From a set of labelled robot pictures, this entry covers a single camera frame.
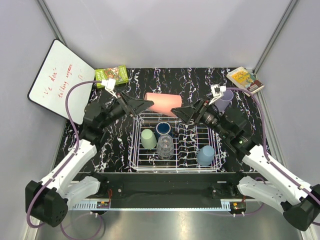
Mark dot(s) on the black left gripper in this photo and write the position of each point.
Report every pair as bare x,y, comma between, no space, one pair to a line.
137,105

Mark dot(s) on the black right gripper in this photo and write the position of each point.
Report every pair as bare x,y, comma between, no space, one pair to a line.
187,113

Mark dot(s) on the pink plastic cup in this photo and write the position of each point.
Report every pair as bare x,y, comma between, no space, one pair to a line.
163,103

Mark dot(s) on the lilac plastic cup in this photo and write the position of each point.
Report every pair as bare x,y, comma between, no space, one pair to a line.
223,102

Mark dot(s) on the green plastic cup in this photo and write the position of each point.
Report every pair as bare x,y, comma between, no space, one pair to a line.
148,139

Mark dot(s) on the clear glass tumbler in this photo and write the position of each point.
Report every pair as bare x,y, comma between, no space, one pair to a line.
165,147

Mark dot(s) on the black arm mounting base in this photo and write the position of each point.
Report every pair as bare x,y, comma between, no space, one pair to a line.
171,190

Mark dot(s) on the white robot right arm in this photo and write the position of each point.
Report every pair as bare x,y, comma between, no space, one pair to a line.
297,200

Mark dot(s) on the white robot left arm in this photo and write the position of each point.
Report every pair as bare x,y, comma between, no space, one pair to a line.
49,199

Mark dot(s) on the dark blue ceramic mug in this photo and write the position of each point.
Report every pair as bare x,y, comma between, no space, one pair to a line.
163,128

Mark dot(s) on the green paperback book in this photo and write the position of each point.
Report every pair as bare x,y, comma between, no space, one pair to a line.
119,74

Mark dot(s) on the light blue plastic cup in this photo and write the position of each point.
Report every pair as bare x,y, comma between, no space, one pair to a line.
205,156

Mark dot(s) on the yellow paperback book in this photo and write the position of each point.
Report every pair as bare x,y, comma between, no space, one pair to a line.
241,77

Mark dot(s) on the red paperback book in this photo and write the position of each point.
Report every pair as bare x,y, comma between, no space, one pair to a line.
253,86

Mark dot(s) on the white dry-erase board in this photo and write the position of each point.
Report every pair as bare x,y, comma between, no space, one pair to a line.
60,71

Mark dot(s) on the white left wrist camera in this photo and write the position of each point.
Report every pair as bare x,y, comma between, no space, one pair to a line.
109,85

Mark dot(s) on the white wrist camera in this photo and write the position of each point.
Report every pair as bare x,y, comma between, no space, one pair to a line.
109,85
217,92

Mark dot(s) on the white wire dish rack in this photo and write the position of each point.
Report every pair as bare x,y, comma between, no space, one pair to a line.
187,141

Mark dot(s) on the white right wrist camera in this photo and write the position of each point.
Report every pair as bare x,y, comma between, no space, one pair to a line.
217,92

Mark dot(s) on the white slotted cable duct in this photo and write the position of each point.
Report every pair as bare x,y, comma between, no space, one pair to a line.
91,205

